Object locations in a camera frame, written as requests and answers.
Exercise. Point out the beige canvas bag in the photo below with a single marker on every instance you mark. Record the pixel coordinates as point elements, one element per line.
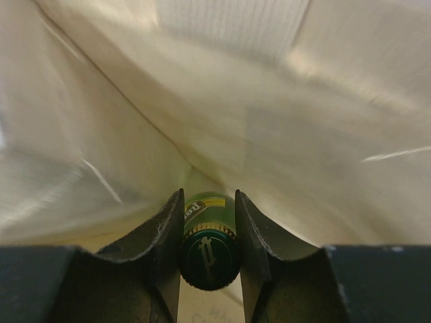
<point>319,111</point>

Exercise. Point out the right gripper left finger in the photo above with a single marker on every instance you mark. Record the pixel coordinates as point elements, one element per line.
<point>133,279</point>

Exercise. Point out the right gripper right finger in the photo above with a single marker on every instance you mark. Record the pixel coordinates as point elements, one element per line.
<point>285,279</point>

